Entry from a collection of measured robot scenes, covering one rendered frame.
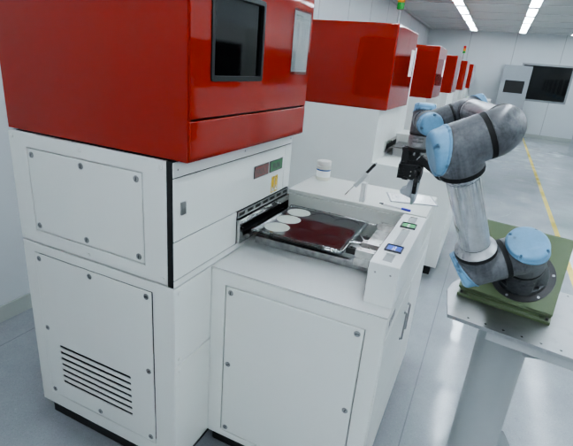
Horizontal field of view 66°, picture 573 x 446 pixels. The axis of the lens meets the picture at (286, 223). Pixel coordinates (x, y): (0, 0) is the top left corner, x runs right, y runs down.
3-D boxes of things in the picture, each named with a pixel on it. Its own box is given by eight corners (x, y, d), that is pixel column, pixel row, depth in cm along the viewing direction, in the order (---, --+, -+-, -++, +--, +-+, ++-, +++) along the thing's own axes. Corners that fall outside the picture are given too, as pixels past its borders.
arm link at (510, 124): (543, 96, 97) (477, 85, 142) (492, 114, 99) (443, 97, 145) (553, 146, 100) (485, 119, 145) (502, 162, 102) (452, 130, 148)
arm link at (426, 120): (452, 105, 136) (444, 102, 146) (416, 118, 139) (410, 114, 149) (458, 129, 138) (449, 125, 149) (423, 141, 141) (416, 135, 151)
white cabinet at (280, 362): (206, 444, 181) (210, 267, 153) (299, 329, 265) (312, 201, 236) (355, 517, 158) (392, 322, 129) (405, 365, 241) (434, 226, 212)
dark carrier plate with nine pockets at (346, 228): (255, 229, 169) (255, 227, 168) (291, 206, 198) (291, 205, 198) (339, 250, 156) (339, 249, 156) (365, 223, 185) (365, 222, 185)
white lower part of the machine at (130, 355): (44, 412, 190) (20, 238, 162) (168, 322, 261) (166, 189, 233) (176, 483, 164) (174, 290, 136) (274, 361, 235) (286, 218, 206)
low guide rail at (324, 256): (255, 242, 175) (255, 235, 174) (256, 241, 177) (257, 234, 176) (377, 274, 157) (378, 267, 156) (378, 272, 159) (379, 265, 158)
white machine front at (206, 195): (167, 287, 137) (165, 161, 123) (280, 216, 207) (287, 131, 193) (176, 289, 136) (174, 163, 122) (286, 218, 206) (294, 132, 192)
